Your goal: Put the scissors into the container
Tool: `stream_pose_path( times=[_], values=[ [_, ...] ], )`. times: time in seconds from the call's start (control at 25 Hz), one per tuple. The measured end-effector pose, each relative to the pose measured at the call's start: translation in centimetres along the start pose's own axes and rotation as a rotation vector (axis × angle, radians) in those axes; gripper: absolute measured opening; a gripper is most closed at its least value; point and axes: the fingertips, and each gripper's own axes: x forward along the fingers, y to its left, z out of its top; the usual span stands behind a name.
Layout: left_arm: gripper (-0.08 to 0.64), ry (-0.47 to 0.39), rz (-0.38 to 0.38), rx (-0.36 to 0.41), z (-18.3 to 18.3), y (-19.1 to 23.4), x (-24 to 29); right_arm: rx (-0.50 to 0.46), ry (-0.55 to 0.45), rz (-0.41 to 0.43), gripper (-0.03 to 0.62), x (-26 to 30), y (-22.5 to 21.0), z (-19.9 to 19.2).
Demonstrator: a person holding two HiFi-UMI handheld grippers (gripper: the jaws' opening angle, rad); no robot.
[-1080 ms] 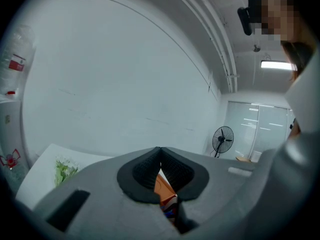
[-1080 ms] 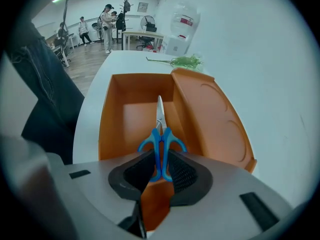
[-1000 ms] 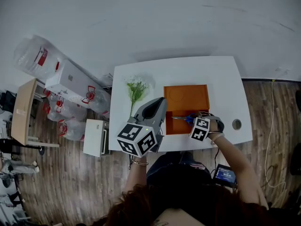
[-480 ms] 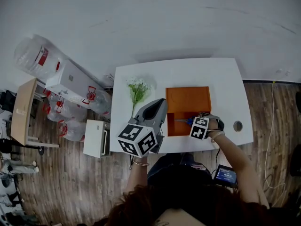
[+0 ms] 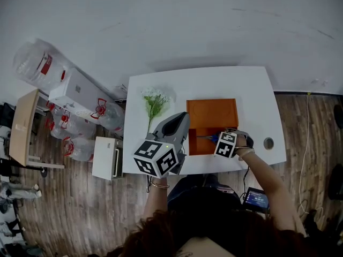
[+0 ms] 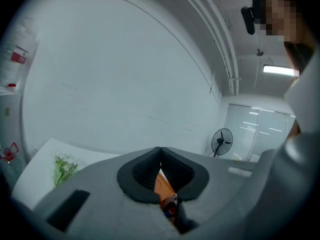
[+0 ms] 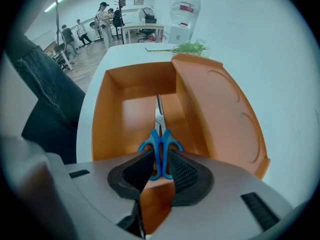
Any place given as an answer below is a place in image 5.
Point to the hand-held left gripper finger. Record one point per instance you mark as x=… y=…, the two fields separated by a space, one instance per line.
x=168 y=126
x=183 y=130

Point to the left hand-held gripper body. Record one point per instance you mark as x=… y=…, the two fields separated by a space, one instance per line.
x=155 y=158

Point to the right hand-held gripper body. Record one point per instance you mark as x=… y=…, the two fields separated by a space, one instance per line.
x=225 y=146

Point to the orange wooden box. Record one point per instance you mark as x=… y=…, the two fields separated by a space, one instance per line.
x=211 y=111

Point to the person's right forearm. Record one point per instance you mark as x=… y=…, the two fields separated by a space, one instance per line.
x=268 y=181

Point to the person's left forearm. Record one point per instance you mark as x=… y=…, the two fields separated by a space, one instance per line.
x=156 y=199

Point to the white box appliance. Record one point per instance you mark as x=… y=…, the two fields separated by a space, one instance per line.
x=104 y=157

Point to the person's right hand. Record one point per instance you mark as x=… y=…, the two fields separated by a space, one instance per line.
x=241 y=142

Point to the green artificial flower sprig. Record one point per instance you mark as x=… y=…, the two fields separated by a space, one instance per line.
x=154 y=103

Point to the white table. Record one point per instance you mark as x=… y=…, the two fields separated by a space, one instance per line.
x=214 y=82

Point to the person's legs dark trousers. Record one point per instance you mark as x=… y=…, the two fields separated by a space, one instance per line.
x=198 y=197

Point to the black tablet screen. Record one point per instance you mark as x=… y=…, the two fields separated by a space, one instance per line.
x=256 y=198

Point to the white water dispenser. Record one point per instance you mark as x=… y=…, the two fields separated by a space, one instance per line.
x=80 y=90

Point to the person's torso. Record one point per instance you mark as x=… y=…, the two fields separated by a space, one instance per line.
x=205 y=248

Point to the black stand round base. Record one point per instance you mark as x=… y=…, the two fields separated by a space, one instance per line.
x=43 y=171

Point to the wooden side table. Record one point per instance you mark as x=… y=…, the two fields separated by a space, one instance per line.
x=20 y=127

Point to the large clear water bottle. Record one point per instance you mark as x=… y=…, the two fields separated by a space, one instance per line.
x=34 y=66

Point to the black bag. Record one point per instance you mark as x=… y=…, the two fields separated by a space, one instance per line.
x=6 y=114

